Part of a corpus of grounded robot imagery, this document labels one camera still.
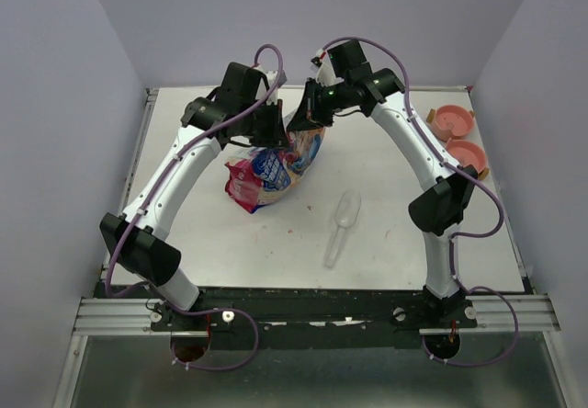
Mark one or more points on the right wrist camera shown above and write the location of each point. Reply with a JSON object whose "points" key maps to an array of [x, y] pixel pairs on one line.
{"points": [[325, 75]]}

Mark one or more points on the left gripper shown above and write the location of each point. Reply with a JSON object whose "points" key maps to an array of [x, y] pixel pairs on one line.
{"points": [[277, 136]]}

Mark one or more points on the clear plastic scoop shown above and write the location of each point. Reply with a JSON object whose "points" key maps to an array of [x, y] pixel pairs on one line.
{"points": [[345, 218]]}

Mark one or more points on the aluminium frame rail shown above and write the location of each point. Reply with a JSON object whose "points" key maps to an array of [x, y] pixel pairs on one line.
{"points": [[97, 317]]}

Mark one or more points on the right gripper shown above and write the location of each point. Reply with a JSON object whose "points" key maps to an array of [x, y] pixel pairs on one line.
{"points": [[304, 118]]}

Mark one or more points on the cat food bag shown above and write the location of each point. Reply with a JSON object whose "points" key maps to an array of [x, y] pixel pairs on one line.
{"points": [[260, 176]]}

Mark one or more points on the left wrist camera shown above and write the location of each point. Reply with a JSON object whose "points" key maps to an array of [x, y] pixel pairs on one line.
{"points": [[270, 78]]}

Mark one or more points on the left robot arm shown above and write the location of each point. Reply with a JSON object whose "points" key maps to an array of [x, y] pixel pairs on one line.
{"points": [[244, 104]]}

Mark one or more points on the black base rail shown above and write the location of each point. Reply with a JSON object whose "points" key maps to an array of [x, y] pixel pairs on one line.
{"points": [[237, 319]]}

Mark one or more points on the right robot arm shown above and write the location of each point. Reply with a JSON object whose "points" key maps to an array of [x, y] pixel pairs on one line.
{"points": [[345, 80]]}

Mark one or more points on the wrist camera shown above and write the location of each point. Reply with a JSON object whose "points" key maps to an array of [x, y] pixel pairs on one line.
{"points": [[325, 75], [270, 78]]}

